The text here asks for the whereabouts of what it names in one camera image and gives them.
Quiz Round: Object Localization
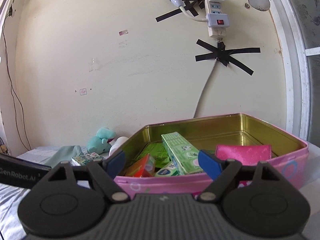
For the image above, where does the striped bed sheet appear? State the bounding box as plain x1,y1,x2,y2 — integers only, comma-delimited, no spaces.
1,146,105,239

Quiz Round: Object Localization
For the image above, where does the white pill bottle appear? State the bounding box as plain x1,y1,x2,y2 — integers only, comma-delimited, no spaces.
108,137,128,156

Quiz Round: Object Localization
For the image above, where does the black tape cross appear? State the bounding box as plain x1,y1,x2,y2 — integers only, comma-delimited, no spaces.
195,39,261,76
156,0,204,22

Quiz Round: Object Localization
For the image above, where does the pink tissue packet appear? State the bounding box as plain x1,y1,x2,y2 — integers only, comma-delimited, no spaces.
215,145,272,165

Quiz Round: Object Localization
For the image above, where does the window frame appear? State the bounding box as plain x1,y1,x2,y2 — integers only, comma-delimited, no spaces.
271,0,319,145

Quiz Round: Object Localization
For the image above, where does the teal plush toy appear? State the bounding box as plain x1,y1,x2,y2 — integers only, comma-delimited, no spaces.
86,127,116,154

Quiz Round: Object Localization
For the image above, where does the green patterned tissue pack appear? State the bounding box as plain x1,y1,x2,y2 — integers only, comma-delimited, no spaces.
71,153,105,166

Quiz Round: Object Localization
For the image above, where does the green medicine box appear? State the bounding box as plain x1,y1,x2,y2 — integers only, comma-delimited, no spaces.
155,161,179,177

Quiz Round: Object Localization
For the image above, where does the white power strip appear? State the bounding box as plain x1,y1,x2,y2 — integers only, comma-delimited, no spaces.
204,0,226,40

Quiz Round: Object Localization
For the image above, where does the red cigarette box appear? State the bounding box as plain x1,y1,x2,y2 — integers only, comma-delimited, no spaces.
124,154,155,178

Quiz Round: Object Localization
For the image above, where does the green toothpaste box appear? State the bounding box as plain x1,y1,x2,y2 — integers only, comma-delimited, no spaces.
161,132,203,175

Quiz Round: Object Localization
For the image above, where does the mint green pouch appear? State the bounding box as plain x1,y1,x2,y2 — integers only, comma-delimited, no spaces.
44,145,84,168

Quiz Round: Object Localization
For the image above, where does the black tape cross lower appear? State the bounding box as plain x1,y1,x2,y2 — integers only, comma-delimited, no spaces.
195,39,261,76

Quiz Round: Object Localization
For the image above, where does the green sachet packet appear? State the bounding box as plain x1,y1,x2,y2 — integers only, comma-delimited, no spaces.
136,143,170,168

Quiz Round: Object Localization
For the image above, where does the black tape cross upper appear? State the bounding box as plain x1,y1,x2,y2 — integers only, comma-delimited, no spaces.
156,0,204,22

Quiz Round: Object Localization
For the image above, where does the thin wall wire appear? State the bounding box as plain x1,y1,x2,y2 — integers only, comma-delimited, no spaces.
0,4,32,151

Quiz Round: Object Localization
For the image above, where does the white power cable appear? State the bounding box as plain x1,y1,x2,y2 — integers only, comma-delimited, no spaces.
192,60,218,119

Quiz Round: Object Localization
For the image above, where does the pink gold-lined tin box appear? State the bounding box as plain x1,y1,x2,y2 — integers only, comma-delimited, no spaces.
114,113,309,203

